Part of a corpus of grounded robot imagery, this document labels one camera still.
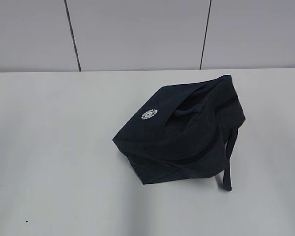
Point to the dark navy fabric lunch bag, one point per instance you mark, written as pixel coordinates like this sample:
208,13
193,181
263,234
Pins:
184,131

